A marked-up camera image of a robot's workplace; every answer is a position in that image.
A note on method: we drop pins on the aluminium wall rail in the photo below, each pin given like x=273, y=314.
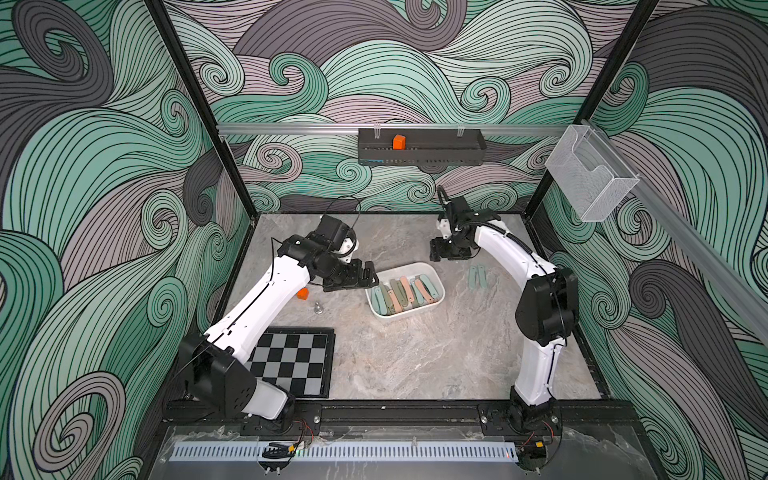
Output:
x=305, y=128
x=656, y=187

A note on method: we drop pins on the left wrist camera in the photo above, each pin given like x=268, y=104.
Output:
x=336, y=236

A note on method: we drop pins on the black right corner post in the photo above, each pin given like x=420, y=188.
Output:
x=616, y=58

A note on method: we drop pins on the aluminium wall rail back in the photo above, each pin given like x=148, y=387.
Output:
x=305, y=128

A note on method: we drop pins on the white slotted cable duct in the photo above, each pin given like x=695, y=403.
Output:
x=353, y=451

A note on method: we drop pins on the aluminium wall rail right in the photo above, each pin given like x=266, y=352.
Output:
x=656, y=187

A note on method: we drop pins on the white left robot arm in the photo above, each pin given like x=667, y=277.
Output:
x=214, y=364

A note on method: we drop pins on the black white checkerboard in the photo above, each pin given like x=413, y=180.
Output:
x=298, y=360

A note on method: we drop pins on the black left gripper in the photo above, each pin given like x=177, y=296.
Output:
x=353, y=280

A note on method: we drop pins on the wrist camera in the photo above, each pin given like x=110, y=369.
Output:
x=336, y=236
x=458, y=213

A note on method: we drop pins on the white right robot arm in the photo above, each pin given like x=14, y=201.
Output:
x=546, y=313

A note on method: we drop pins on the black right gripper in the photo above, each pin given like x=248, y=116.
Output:
x=442, y=251

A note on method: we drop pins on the white storage box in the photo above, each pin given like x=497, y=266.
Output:
x=405, y=290

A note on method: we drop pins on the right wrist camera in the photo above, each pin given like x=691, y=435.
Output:
x=458, y=213

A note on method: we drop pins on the black corner frame post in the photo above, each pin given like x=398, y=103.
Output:
x=174, y=47

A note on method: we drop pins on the black wall shelf tray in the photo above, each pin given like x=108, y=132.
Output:
x=432, y=148

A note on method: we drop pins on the clear acrylic wall holder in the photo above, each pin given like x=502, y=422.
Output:
x=590, y=172

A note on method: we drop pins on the orange block on shelf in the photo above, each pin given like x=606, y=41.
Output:
x=399, y=142

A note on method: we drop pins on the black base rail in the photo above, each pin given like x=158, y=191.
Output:
x=333, y=418

